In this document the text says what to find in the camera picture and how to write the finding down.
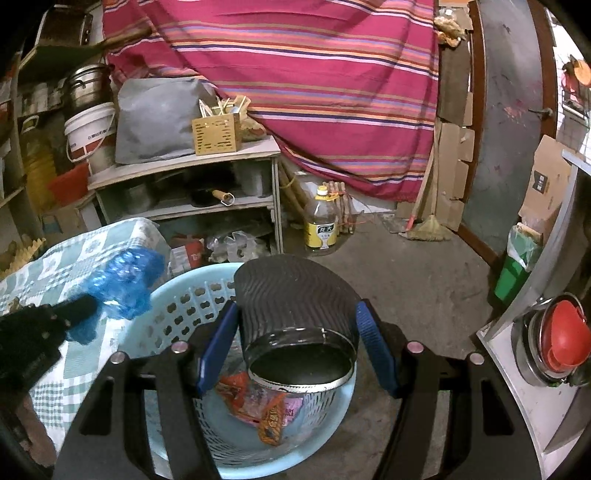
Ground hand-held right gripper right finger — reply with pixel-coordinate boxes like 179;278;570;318
355;299;543;480

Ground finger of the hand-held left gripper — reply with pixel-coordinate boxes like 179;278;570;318
44;295;99;344

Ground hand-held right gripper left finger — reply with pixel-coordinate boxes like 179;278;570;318
53;300;241;480

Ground blue plastic bag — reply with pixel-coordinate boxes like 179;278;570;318
65;247;167;344

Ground light blue plastic basket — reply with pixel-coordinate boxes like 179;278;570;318
117;263;358;467

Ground black ribbed container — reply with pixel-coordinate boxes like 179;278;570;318
233;255;361;398

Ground orange snack wrapper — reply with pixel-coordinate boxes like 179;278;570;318
217;371;289;446

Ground pink wrapper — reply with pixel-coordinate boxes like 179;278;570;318
281;397;305;423

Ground person's left forearm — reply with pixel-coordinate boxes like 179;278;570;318
9;392;58;467

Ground green checkered tablecloth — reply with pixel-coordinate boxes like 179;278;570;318
0;217;171;444

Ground yellow egg tray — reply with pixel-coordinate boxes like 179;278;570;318
0;235;47;278

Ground red packet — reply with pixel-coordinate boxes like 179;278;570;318
168;237;206;273

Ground brown box blue label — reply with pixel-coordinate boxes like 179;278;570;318
41;203;93;236

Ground clear plastic packaging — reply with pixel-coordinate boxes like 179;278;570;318
205;228;273;264

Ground yellow label oil bottle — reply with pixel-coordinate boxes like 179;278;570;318
303;185;340;257

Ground red plastic basin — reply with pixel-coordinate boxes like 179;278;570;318
46;162;90;206

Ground straw broom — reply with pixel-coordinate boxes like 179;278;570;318
405;120;455;243

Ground bundle of wooden sticks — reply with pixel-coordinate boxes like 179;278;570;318
325;181;365;236

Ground green bin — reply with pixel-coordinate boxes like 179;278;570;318
493;222;543;301

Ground large yellow oil jug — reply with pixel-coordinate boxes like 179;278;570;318
21;115;58;195

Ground steel pot on counter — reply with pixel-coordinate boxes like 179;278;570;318
515;293;591;388

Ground white counter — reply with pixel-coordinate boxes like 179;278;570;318
475;152;591;480

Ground white plastic bucket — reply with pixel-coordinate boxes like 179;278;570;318
64;102;118;174

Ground low wooden shelf cabinet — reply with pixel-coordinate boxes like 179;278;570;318
88;136;284;254

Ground red funnel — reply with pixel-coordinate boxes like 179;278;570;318
540;299;591;374

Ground yellow utensil holder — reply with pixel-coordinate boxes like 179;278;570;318
191;95;252;156

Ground grey cushion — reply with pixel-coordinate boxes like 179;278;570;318
114;77;218;165

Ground steel cooking pot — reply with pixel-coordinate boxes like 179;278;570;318
65;64;114;118

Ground brown cardboard box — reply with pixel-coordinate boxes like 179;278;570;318
517;134;578;241

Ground grey metal door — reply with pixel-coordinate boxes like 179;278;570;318
459;0;561;268

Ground red striped cloth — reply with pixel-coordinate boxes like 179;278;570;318
102;0;441;204

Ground toaster oven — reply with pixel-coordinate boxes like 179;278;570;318
39;7;93;49

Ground dried yellow bundle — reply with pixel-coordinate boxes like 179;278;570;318
436;16;467;47

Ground pan with wooden handle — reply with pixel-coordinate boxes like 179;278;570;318
190;185;236;208

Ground cardboard wall pieces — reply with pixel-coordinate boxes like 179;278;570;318
434;0;476;232

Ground wooden wall shelf unit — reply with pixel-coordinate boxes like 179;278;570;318
0;0;153;241

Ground wire wall rack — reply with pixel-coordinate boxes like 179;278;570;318
554;46;591;153

